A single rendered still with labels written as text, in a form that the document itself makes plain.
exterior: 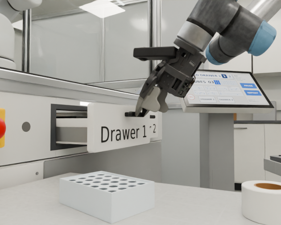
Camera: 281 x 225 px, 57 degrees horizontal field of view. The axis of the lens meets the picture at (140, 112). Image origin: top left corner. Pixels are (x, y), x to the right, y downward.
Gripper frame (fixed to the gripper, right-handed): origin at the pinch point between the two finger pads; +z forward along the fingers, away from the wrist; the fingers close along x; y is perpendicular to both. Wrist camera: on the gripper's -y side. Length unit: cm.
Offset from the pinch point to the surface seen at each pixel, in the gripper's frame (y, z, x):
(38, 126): -11.4, 12.7, -18.2
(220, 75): -11, -22, 98
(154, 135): -7.0, 15.6, 42.7
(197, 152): -6, 41, 162
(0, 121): -6.1, 7.7, -32.3
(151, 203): 20.8, 3.5, -25.5
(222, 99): 1, -11, 83
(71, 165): -5.3, 21.4, -7.2
